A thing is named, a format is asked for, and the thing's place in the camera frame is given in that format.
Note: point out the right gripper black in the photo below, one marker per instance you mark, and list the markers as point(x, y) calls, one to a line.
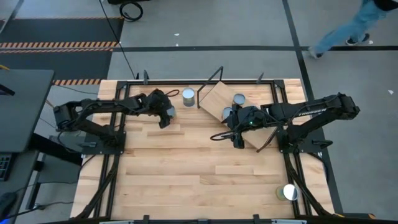
point(245, 116)

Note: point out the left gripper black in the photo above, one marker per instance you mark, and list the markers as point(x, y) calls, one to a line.
point(157, 101)

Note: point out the diced tomatoes can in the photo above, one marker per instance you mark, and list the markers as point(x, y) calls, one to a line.
point(226, 112)

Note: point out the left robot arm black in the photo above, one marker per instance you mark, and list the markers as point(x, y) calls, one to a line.
point(102, 105)

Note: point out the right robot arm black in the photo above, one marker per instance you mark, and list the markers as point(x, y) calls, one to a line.
point(311, 112)

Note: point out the tall blue yellow can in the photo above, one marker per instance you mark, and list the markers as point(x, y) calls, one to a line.
point(188, 93)

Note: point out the yellow-green can shiny lid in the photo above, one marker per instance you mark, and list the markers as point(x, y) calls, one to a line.
point(290, 192)

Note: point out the white light bar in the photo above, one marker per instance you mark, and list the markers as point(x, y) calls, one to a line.
point(289, 221)
point(116, 222)

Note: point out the black hazard-striped floor mat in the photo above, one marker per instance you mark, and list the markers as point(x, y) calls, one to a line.
point(62, 31)

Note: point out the person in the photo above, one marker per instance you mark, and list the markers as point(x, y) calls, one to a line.
point(342, 34)

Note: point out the dark grey desk top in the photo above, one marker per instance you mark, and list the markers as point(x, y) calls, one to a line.
point(25, 109)

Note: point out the grey keyboard desk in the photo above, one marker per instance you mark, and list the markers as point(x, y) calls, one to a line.
point(21, 174)

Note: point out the black keyboard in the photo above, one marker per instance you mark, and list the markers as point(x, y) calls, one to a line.
point(4, 166)

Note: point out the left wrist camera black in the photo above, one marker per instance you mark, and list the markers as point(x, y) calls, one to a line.
point(164, 121)

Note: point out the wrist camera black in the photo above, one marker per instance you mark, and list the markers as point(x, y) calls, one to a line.
point(238, 140)
point(164, 121)

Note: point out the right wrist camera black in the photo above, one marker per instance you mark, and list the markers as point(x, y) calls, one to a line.
point(238, 140)

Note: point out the wooden shelf black metal frame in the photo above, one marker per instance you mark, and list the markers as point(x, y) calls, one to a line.
point(214, 102)

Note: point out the black aluminium rig frame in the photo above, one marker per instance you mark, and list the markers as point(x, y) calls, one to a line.
point(199, 82)

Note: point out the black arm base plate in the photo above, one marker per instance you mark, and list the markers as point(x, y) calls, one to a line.
point(323, 144)
point(93, 149)

